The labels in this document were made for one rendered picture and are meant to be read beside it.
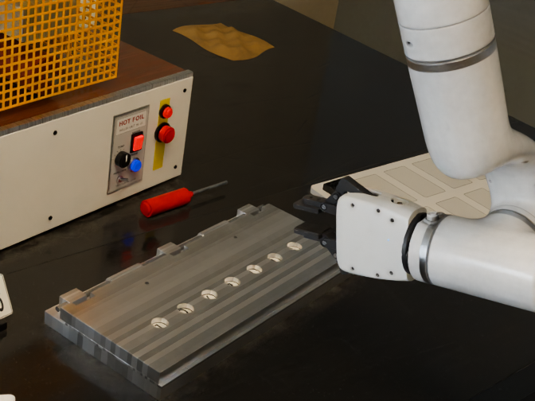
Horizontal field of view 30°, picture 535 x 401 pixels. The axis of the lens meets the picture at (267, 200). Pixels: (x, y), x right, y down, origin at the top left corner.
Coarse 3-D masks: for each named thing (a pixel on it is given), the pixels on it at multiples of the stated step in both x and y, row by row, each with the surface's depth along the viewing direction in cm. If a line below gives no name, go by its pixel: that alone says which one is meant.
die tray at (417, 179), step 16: (416, 160) 190; (352, 176) 180; (368, 176) 181; (384, 176) 182; (400, 176) 183; (416, 176) 184; (432, 176) 185; (320, 192) 172; (400, 192) 177; (416, 192) 178; (432, 192) 179; (448, 192) 180; (464, 192) 181; (480, 192) 182; (432, 208) 173; (448, 208) 174; (464, 208) 175; (480, 208) 176
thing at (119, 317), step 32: (224, 224) 152; (256, 224) 153; (288, 224) 154; (192, 256) 142; (224, 256) 144; (256, 256) 145; (288, 256) 146; (320, 256) 148; (128, 288) 133; (160, 288) 134; (192, 288) 135; (224, 288) 136; (256, 288) 138; (288, 288) 139; (64, 320) 127; (96, 320) 126; (128, 320) 127; (160, 320) 129; (192, 320) 129; (224, 320) 130; (256, 320) 133; (128, 352) 121; (160, 352) 122; (192, 352) 123
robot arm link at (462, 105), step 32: (416, 64) 98; (448, 64) 96; (480, 64) 97; (416, 96) 101; (448, 96) 98; (480, 96) 98; (448, 128) 100; (480, 128) 99; (512, 128) 106; (448, 160) 102; (480, 160) 101; (512, 160) 105; (512, 192) 114
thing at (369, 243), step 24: (384, 192) 120; (336, 216) 120; (360, 216) 118; (384, 216) 116; (408, 216) 114; (336, 240) 122; (360, 240) 119; (384, 240) 117; (408, 240) 115; (360, 264) 120; (384, 264) 118
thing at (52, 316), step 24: (240, 216) 155; (192, 240) 147; (144, 264) 140; (96, 288) 133; (312, 288) 143; (48, 312) 129; (288, 312) 139; (72, 336) 127; (240, 336) 131; (120, 360) 123; (216, 360) 128; (144, 384) 121; (168, 384) 120
